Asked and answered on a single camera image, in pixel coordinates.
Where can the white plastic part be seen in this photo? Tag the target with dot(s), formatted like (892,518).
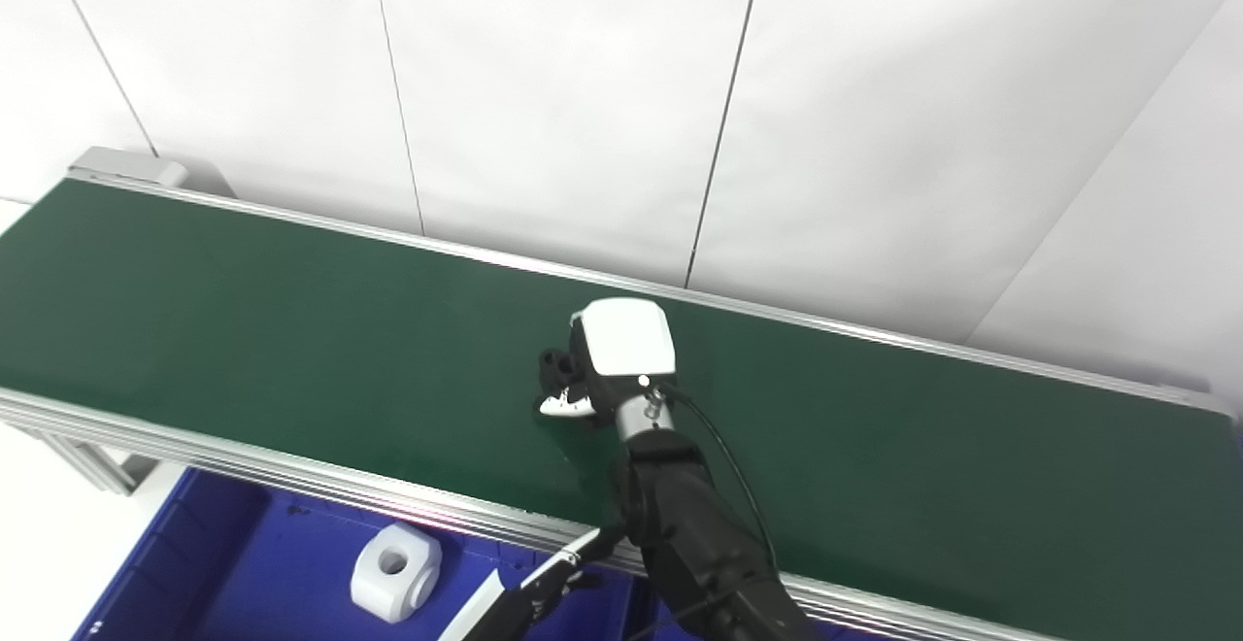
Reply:
(393,573)

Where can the black flanged part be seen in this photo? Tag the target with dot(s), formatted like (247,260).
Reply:
(555,365)

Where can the aluminium conveyor leg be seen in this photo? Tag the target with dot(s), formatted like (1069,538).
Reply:
(92,461)

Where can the blue plastic bin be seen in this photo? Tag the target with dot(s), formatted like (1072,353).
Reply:
(243,573)
(655,624)

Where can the grey conveyor end housing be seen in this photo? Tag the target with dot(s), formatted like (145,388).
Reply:
(146,167)

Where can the green conveyor belt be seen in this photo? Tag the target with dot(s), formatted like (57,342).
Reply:
(291,350)
(291,478)

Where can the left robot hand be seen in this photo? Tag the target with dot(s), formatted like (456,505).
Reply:
(544,594)

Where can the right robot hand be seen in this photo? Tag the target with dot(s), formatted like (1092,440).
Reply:
(626,340)

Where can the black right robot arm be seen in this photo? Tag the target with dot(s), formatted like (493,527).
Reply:
(699,544)

